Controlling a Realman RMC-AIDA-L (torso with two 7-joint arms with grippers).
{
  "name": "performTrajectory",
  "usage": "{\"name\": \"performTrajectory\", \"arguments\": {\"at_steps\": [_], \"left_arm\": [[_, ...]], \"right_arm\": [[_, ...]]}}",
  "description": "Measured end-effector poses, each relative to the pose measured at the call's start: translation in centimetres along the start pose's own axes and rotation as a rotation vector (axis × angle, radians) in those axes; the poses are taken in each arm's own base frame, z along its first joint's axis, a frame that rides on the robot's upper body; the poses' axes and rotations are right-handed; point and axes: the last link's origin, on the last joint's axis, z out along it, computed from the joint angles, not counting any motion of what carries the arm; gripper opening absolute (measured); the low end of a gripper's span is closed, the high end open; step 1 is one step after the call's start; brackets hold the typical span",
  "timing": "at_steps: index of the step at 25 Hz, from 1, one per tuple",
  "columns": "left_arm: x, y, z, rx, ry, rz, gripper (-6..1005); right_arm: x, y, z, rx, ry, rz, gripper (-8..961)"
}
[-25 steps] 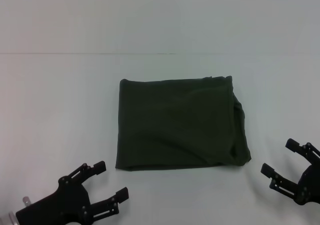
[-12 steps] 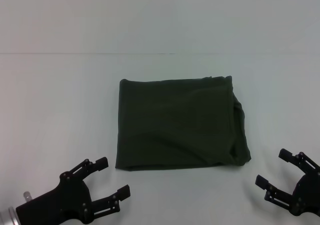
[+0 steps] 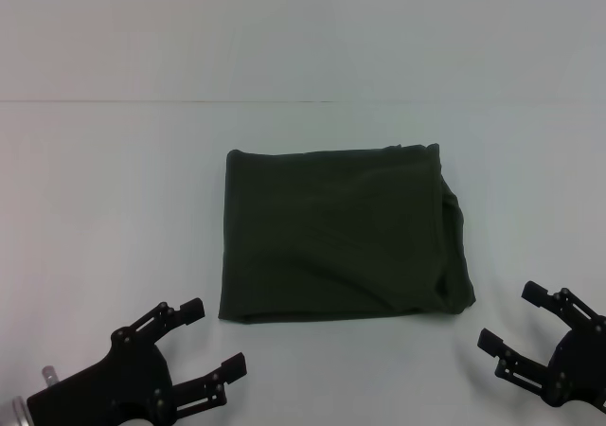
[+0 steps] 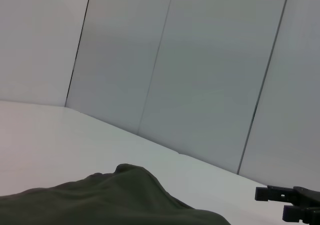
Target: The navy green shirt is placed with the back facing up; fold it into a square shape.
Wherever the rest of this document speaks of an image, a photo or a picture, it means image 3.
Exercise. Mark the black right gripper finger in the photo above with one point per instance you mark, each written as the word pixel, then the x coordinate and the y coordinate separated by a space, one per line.
pixel 554 298
pixel 506 350

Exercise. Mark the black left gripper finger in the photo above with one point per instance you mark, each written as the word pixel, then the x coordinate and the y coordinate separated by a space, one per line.
pixel 184 314
pixel 213 378

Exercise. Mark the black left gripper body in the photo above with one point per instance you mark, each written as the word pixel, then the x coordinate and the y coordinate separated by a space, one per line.
pixel 113 388

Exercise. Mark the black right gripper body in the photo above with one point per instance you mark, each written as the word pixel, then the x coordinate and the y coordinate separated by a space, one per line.
pixel 582 369

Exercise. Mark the dark green t-shirt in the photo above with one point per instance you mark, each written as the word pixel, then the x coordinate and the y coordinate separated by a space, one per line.
pixel 341 236

